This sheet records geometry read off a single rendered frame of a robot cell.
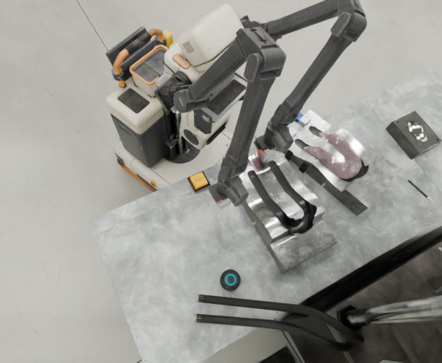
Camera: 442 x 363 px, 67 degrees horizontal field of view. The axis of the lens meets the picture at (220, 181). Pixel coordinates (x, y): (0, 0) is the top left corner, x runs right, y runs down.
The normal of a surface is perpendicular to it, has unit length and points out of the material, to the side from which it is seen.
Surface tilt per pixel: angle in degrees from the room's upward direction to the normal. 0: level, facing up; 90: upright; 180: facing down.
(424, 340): 0
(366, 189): 0
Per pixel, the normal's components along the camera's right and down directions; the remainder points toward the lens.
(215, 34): 0.56, 0.09
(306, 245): 0.05, -0.41
